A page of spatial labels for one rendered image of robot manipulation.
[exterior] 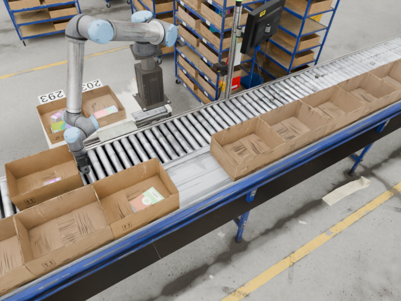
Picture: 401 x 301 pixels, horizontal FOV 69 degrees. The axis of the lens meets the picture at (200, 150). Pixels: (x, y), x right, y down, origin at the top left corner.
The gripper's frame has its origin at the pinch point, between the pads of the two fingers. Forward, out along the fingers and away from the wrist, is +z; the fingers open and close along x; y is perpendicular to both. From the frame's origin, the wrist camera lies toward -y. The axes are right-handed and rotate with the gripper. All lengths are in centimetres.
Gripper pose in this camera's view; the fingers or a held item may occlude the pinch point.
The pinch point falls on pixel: (88, 174)
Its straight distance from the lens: 210.0
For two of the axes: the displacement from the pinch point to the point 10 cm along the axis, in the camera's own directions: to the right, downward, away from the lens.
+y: -5.2, -6.4, 5.6
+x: -8.6, 3.6, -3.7
